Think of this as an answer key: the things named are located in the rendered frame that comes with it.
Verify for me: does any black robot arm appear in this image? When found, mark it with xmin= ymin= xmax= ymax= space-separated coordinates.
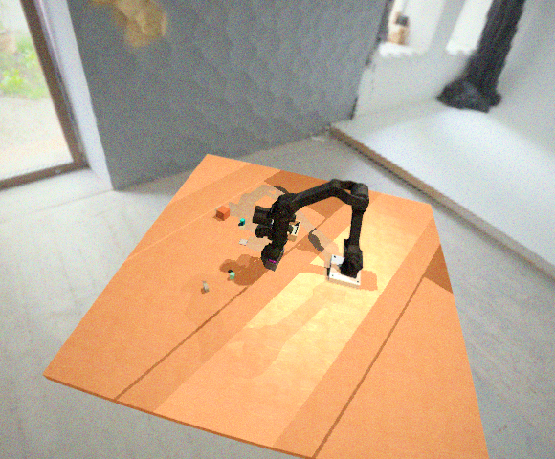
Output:
xmin=252 ymin=179 xmax=369 ymax=279

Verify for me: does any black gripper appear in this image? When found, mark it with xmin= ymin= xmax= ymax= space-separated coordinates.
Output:
xmin=261 ymin=225 xmax=294 ymax=261

